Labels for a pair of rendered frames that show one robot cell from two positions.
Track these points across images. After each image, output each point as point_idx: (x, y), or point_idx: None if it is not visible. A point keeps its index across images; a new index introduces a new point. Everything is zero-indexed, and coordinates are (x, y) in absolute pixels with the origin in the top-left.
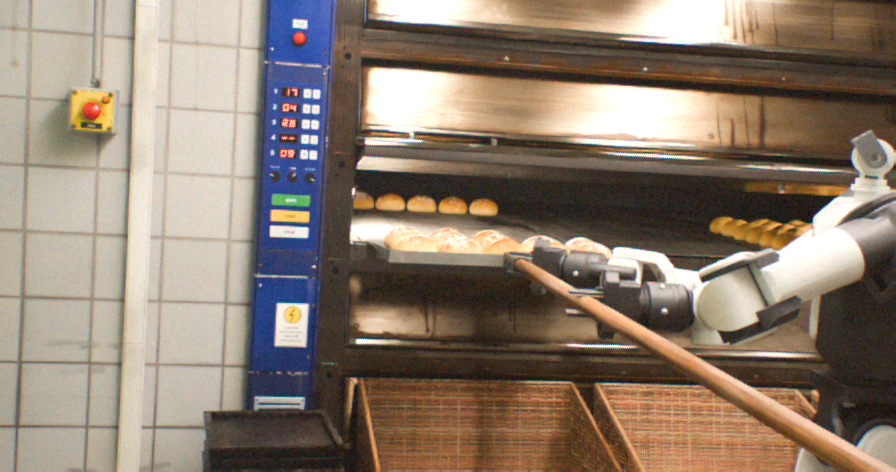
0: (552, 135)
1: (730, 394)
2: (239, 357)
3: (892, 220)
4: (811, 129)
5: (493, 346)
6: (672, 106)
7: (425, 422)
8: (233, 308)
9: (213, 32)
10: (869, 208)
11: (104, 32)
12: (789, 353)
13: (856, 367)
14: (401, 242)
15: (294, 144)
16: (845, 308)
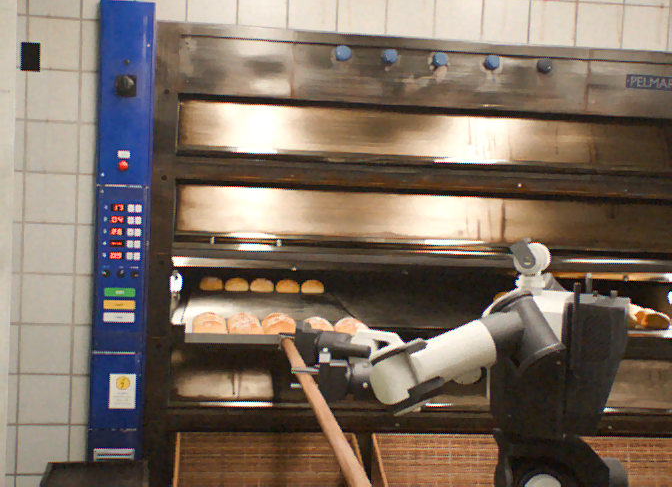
0: (330, 235)
1: (339, 462)
2: (82, 417)
3: (520, 313)
4: (544, 225)
5: (286, 405)
6: (429, 209)
7: (231, 468)
8: (77, 378)
9: (57, 163)
10: (503, 304)
11: None
12: None
13: (518, 428)
14: (196, 326)
15: (121, 248)
16: (505, 381)
